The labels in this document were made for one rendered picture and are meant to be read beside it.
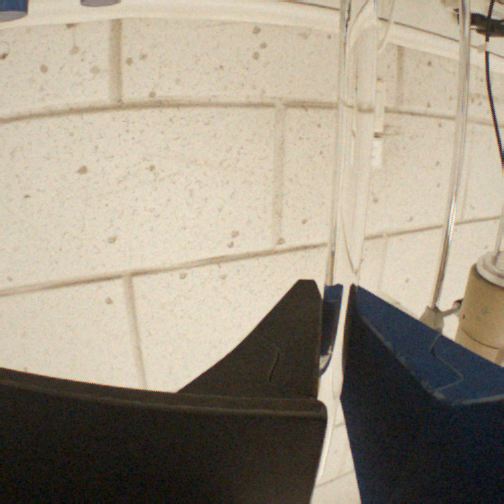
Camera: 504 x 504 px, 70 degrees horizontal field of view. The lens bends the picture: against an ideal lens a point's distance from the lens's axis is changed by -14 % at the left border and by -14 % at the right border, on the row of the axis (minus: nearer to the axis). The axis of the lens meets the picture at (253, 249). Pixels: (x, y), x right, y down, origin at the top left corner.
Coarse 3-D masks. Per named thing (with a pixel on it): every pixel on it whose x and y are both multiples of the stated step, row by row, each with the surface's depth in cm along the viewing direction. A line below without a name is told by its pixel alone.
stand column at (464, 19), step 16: (464, 0) 39; (464, 16) 40; (464, 32) 40; (464, 48) 41; (464, 64) 42; (464, 80) 43; (464, 96) 43; (464, 112) 44; (464, 128) 45; (464, 144) 46; (448, 192) 49; (448, 208) 49; (448, 224) 49; (448, 240) 50; (448, 256) 51; (432, 288) 53; (432, 304) 54
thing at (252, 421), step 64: (320, 320) 7; (0, 384) 2; (64, 384) 2; (192, 384) 4; (256, 384) 5; (0, 448) 2; (64, 448) 2; (128, 448) 2; (192, 448) 2; (256, 448) 2; (320, 448) 2
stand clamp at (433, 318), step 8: (384, 296) 64; (392, 304) 62; (400, 304) 61; (456, 304) 57; (408, 312) 59; (424, 312) 55; (432, 312) 54; (440, 312) 53; (448, 312) 56; (456, 312) 57; (424, 320) 55; (432, 320) 54; (440, 320) 54; (440, 328) 54; (448, 336) 52
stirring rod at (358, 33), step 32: (352, 0) 5; (352, 32) 5; (352, 64) 5; (352, 96) 6; (352, 128) 6; (352, 160) 6; (352, 192) 6; (352, 224) 6; (352, 256) 7; (352, 288) 7; (352, 320) 7; (320, 384) 8
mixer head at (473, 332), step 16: (480, 256) 45; (480, 272) 42; (496, 272) 40; (480, 288) 41; (496, 288) 39; (464, 304) 44; (480, 304) 41; (496, 304) 39; (464, 320) 44; (480, 320) 41; (496, 320) 39; (464, 336) 44; (480, 336) 41; (496, 336) 40; (480, 352) 42; (496, 352) 40
